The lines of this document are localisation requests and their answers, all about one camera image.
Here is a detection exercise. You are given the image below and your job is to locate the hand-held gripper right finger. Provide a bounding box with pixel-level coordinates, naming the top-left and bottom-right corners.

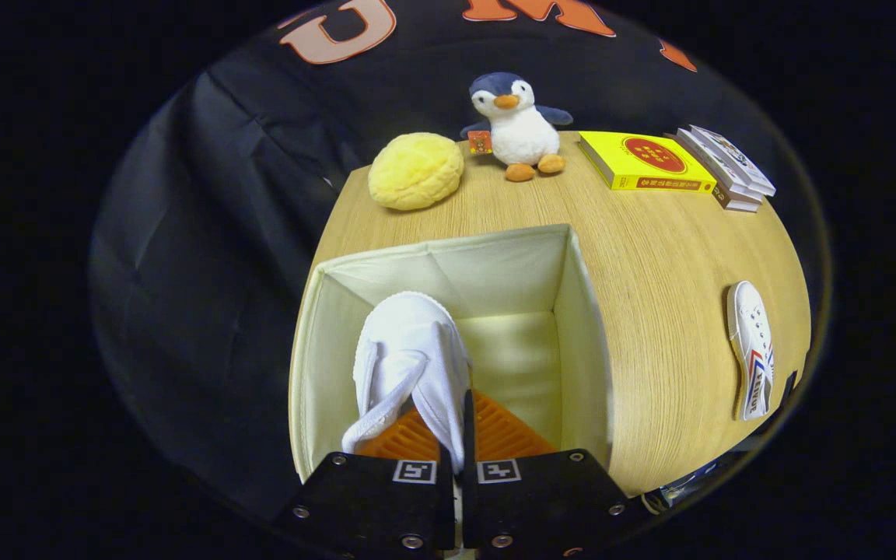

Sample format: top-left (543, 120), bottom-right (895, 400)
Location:
top-left (461, 389), bottom-right (649, 557)

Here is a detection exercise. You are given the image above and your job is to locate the beige fabric storage box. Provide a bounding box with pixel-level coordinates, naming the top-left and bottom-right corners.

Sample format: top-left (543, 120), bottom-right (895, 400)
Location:
top-left (289, 224), bottom-right (616, 483)

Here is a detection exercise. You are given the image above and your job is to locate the white canvas shoe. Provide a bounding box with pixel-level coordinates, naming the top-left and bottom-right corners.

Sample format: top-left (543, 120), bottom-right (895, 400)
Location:
top-left (726, 280), bottom-right (775, 422)
top-left (341, 292), bottom-right (472, 475)

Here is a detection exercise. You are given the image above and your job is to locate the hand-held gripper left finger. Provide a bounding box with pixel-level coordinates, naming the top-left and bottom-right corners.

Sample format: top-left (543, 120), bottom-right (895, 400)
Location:
top-left (273, 406), bottom-right (457, 555)

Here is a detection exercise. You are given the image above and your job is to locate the yellow book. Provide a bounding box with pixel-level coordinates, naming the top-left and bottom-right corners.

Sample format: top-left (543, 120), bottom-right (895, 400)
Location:
top-left (578, 131), bottom-right (718, 192)

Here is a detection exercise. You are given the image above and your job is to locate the yellow round plush toy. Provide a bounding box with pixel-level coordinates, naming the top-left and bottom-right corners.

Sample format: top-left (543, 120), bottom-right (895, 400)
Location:
top-left (368, 132), bottom-right (466, 212)

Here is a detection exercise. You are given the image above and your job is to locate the penguin plush toy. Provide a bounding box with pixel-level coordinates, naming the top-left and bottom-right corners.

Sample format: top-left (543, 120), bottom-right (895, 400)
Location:
top-left (460, 72), bottom-right (575, 183)

